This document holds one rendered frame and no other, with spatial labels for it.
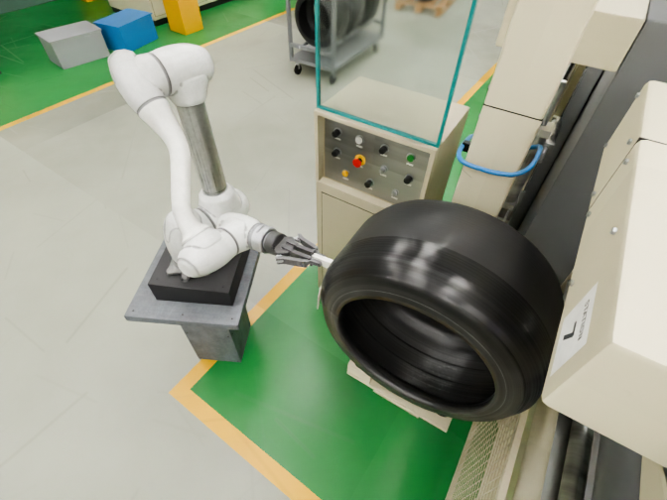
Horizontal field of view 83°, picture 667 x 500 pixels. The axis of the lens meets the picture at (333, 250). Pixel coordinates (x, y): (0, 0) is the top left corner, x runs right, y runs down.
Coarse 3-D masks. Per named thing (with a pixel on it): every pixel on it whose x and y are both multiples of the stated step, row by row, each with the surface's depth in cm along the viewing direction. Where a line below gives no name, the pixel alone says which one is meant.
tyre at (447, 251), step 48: (384, 240) 85; (432, 240) 81; (480, 240) 81; (528, 240) 86; (336, 288) 93; (384, 288) 82; (432, 288) 76; (480, 288) 74; (528, 288) 78; (336, 336) 109; (384, 336) 127; (432, 336) 129; (480, 336) 75; (528, 336) 74; (384, 384) 112; (432, 384) 117; (480, 384) 110; (528, 384) 79
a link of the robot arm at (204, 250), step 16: (160, 96) 116; (144, 112) 114; (160, 112) 115; (160, 128) 116; (176, 128) 117; (176, 144) 117; (176, 160) 115; (176, 176) 114; (176, 192) 113; (176, 208) 111; (192, 224) 111; (192, 240) 109; (208, 240) 111; (224, 240) 114; (192, 256) 107; (208, 256) 109; (224, 256) 114; (192, 272) 108; (208, 272) 112
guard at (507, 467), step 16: (512, 416) 116; (480, 432) 147; (512, 432) 107; (464, 448) 161; (496, 448) 115; (512, 448) 99; (480, 464) 126; (512, 464) 96; (464, 480) 138; (496, 480) 102; (448, 496) 149; (464, 496) 127; (480, 496) 108; (496, 496) 92
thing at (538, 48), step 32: (544, 0) 69; (576, 0) 66; (512, 32) 74; (544, 32) 72; (576, 32) 69; (512, 64) 78; (544, 64) 75; (512, 96) 82; (544, 96) 78; (480, 128) 90; (512, 128) 86; (480, 160) 95; (512, 160) 91; (480, 192) 101
